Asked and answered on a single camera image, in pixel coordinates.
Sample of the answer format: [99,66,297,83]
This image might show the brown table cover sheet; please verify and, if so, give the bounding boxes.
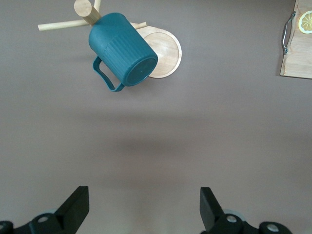
[0,0,312,234]

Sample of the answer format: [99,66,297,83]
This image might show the wooden mug rack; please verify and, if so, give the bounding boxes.
[38,0,183,80]

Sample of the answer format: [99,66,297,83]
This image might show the teal cup yellow inside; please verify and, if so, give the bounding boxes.
[88,12,159,93]

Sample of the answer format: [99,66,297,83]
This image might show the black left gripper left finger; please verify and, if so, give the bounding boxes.
[0,186,90,234]

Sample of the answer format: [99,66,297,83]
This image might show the lemon slice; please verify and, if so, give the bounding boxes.
[297,10,312,34]

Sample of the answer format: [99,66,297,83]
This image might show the metal cutting board handle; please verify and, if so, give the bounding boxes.
[281,11,297,56]

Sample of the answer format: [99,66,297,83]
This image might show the bamboo cutting board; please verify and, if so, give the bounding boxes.
[279,0,312,80]

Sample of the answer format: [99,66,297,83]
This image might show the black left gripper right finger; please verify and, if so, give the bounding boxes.
[200,187,292,234]

